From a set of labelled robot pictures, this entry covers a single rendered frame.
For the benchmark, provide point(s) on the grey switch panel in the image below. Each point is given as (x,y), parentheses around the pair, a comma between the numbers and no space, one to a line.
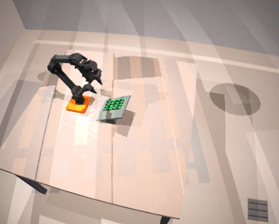
(113,109)

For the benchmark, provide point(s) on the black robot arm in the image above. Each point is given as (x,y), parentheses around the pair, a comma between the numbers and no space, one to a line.
(85,66)

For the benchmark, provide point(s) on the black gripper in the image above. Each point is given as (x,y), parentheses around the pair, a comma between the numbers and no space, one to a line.
(88,87)

